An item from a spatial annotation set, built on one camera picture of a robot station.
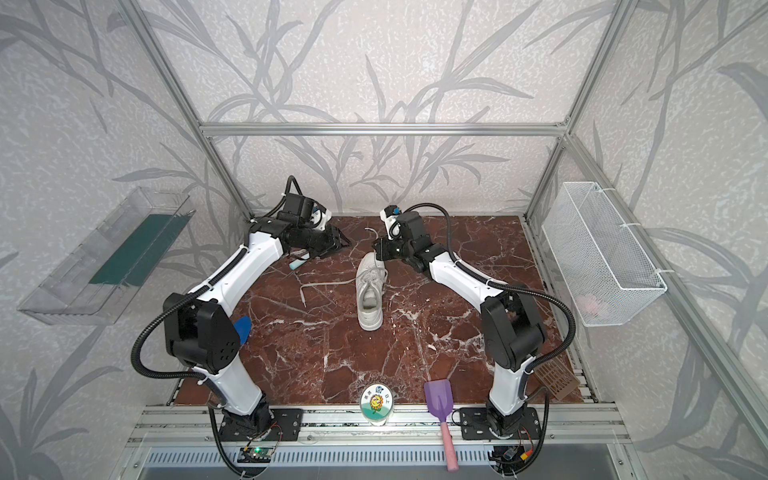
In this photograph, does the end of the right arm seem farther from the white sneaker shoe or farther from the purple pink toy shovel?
the purple pink toy shovel

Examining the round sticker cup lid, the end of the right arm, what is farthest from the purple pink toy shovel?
the end of the right arm

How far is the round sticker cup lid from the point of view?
70 centimetres

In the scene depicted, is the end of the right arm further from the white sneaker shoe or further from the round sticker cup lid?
the round sticker cup lid

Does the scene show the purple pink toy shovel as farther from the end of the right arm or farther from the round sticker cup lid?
the end of the right arm
